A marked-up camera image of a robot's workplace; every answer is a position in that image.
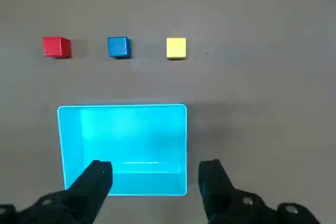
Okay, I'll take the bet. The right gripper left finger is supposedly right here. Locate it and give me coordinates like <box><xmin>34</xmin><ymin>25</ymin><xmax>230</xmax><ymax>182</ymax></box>
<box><xmin>0</xmin><ymin>159</ymin><xmax>114</xmax><ymax>224</ymax></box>

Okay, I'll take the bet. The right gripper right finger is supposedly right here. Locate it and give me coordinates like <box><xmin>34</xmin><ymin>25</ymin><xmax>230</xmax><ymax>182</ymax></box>
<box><xmin>197</xmin><ymin>158</ymin><xmax>322</xmax><ymax>224</ymax></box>

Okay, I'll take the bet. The blue cube block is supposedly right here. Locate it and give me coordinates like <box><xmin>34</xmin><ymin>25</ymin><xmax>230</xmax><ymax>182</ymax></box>
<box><xmin>107</xmin><ymin>36</ymin><xmax>132</xmax><ymax>59</ymax></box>

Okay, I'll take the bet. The red cube block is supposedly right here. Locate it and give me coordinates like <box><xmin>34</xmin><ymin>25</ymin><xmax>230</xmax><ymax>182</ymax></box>
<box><xmin>43</xmin><ymin>37</ymin><xmax>72</xmax><ymax>58</ymax></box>

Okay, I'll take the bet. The yellow cube block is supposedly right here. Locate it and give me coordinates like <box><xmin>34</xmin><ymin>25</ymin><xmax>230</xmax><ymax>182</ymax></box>
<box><xmin>166</xmin><ymin>37</ymin><xmax>187</xmax><ymax>60</ymax></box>

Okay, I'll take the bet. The cyan plastic box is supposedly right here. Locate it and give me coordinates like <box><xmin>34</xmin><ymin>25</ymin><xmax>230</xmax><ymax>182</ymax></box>
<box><xmin>57</xmin><ymin>103</ymin><xmax>188</xmax><ymax>197</ymax></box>

